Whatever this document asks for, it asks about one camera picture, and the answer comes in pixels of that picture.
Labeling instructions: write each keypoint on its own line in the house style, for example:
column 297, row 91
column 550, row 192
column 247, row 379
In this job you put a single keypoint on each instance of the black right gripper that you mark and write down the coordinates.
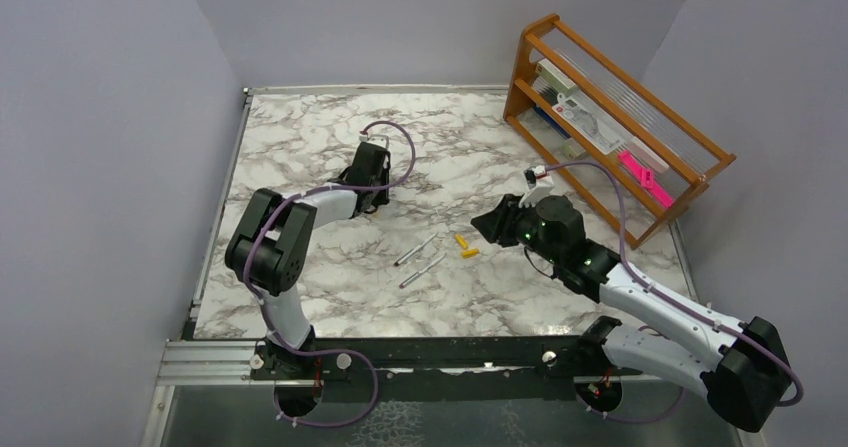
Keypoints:
column 496, row 224

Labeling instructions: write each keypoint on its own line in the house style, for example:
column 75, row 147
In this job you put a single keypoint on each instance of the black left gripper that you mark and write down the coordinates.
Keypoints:
column 380, row 198

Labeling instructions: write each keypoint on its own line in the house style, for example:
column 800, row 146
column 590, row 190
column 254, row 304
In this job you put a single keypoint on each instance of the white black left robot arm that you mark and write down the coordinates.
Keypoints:
column 268, row 248

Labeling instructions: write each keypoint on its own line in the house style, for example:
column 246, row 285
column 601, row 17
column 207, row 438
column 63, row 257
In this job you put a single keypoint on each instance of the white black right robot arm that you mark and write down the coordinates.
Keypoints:
column 740, row 368

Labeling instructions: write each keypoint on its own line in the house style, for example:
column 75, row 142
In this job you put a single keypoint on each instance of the wooden shelf rack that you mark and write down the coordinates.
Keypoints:
column 683, row 158

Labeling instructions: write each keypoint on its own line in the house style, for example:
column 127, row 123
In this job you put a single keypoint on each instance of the white device on shelf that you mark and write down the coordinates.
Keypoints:
column 591, row 121

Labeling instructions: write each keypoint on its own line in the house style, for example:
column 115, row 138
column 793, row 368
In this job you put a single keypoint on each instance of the pink tool on shelf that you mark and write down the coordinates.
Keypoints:
column 646, row 179

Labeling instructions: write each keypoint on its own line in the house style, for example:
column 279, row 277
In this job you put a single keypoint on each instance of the white green box on shelf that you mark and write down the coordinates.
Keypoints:
column 555, row 78

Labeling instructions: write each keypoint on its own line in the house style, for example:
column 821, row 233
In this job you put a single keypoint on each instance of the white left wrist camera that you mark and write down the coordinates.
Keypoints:
column 380, row 140

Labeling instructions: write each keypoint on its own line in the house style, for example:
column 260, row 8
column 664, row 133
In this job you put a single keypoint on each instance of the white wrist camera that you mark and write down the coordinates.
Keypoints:
column 380, row 140
column 539, row 185

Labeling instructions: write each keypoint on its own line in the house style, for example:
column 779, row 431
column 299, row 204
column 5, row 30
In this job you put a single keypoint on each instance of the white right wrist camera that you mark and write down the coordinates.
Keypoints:
column 539, row 185

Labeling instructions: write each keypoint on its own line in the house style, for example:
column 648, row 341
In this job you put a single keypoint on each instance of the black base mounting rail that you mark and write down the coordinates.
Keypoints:
column 430, row 369

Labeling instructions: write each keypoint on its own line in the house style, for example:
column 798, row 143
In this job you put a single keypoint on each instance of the aluminium frame rail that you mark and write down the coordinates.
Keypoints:
column 206, row 363

